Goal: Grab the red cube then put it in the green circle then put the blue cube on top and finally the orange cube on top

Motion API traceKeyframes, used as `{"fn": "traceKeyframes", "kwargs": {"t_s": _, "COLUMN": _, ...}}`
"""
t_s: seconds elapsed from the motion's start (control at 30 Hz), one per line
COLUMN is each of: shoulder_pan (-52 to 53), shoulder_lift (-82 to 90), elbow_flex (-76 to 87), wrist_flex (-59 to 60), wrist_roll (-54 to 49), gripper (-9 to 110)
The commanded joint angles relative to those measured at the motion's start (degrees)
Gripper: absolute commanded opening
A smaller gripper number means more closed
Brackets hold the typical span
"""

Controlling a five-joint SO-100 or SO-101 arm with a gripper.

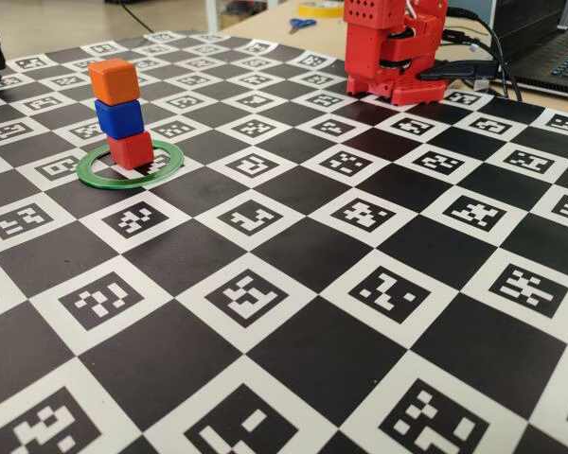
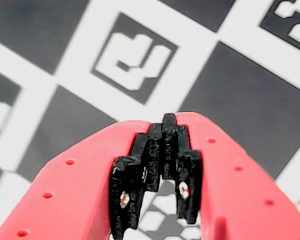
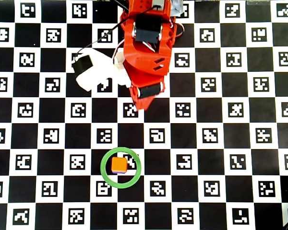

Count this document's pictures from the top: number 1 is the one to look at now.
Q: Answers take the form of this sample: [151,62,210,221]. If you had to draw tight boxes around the red cube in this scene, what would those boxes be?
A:
[106,131,155,170]

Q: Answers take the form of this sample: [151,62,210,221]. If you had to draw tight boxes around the blue cube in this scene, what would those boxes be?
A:
[95,98,146,141]

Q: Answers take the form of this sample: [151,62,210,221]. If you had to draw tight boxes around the orange cube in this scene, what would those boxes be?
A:
[87,58,141,106]

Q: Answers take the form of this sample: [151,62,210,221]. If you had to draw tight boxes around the black white marker mat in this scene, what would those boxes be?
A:
[0,28,568,454]

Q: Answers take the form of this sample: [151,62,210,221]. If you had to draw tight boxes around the yellow tape roll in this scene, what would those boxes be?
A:
[296,0,345,18]

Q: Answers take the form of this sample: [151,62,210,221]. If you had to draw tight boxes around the black laptop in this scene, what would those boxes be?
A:
[491,0,568,94]

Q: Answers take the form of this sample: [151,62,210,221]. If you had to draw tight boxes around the blue handled scissors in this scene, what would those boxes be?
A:
[288,17,317,35]

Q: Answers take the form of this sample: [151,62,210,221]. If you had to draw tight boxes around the green ring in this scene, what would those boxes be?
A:
[75,140,186,191]

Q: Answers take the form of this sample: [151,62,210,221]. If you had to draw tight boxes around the black cable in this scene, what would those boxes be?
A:
[442,28,515,98]
[447,7,524,101]

